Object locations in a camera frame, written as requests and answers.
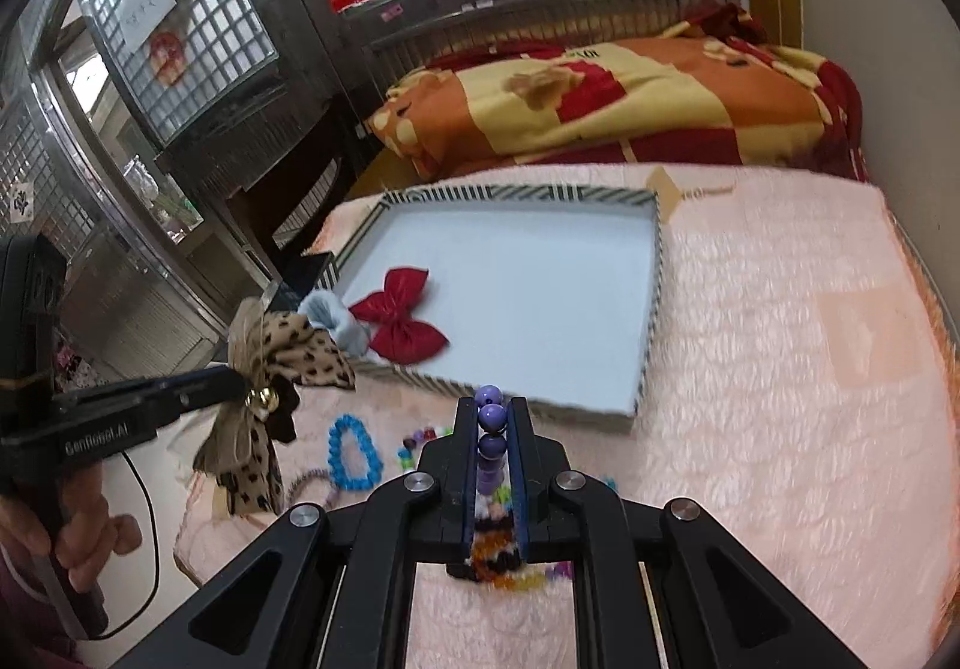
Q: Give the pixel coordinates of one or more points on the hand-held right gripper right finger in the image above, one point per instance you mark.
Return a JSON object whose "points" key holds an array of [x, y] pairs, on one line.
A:
{"points": [[519, 481]]}

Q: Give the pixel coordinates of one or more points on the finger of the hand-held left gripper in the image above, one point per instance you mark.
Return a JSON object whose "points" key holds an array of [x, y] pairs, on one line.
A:
{"points": [[187, 390]]}

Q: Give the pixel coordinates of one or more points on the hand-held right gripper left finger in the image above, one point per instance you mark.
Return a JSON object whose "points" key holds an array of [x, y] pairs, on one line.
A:
{"points": [[466, 481]]}

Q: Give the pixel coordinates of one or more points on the black scrunchie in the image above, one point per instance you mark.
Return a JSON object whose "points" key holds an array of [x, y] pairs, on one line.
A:
{"points": [[459, 571]]}

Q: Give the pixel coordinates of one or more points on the brown scrunchie with leopard bow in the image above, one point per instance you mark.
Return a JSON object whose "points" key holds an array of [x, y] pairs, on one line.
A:
{"points": [[300, 346]]}

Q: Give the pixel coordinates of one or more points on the white tray with striped rim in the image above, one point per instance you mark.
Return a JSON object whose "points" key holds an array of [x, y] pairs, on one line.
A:
{"points": [[525, 279]]}

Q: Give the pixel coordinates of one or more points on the person's left hand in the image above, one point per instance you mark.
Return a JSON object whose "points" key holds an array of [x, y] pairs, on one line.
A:
{"points": [[97, 526]]}

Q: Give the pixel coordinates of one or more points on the light blue fluffy scrunchie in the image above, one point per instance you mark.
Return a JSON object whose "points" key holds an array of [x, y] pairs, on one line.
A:
{"points": [[330, 313]]}

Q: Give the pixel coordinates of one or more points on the red fabric bow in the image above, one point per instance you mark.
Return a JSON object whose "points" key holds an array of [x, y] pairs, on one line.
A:
{"points": [[397, 324]]}

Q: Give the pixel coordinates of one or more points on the dark wooden furniture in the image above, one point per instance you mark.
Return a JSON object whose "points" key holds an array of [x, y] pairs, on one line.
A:
{"points": [[292, 189]]}

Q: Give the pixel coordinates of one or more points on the pink fluffy mat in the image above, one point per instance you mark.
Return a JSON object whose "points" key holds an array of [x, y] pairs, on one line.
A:
{"points": [[787, 376]]}

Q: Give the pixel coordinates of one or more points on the brown paper tag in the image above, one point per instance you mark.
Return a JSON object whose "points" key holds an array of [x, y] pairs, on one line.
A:
{"points": [[666, 193]]}

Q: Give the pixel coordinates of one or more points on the round red door decoration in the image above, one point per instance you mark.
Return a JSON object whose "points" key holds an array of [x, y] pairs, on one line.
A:
{"points": [[166, 58]]}

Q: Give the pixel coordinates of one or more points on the metal grille door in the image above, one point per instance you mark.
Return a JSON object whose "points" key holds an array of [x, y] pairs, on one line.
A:
{"points": [[210, 16]]}

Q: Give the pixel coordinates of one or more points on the white paper sheet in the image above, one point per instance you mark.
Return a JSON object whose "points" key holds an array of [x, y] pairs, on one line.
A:
{"points": [[142, 5]]}

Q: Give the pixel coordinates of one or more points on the orange red printed blanket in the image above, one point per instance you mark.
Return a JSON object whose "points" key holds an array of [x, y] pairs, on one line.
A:
{"points": [[600, 99]]}

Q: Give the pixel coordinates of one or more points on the metal bed headboard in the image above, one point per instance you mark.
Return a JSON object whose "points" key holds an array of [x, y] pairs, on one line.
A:
{"points": [[525, 20]]}

